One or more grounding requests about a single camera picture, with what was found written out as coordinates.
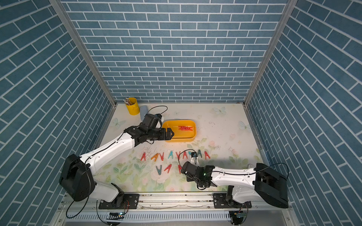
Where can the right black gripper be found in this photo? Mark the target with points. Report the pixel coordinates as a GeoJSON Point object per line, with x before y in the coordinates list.
{"type": "Point", "coordinates": [189, 179]}

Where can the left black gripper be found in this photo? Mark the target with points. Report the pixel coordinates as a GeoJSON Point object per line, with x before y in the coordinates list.
{"type": "Point", "coordinates": [163, 136]}

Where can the red clothespin box edge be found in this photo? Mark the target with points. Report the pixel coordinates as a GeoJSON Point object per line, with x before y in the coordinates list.
{"type": "Point", "coordinates": [181, 128]}

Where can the yellow plastic storage box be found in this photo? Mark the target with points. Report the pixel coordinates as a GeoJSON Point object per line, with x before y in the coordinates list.
{"type": "Point", "coordinates": [181, 136]}

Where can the grey-blue clothespin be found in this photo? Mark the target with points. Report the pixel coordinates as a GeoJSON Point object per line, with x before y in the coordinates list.
{"type": "Point", "coordinates": [159, 169]}

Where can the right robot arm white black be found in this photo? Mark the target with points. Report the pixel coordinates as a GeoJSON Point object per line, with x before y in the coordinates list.
{"type": "Point", "coordinates": [261, 183]}

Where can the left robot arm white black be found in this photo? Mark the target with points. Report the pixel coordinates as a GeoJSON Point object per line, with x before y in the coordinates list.
{"type": "Point", "coordinates": [78, 171]}

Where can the blue-grey fabric case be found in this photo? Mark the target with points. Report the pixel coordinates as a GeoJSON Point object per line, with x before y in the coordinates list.
{"type": "Point", "coordinates": [143, 111]}

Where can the yellow pen cup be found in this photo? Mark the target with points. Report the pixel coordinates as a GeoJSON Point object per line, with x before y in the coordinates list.
{"type": "Point", "coordinates": [133, 109]}

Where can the pens in cup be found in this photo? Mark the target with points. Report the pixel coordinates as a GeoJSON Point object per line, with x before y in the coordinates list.
{"type": "Point", "coordinates": [127, 101]}

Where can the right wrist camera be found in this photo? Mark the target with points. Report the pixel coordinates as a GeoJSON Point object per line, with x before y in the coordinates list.
{"type": "Point", "coordinates": [194, 157]}

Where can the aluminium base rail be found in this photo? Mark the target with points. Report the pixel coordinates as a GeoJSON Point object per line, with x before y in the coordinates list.
{"type": "Point", "coordinates": [163, 201]}

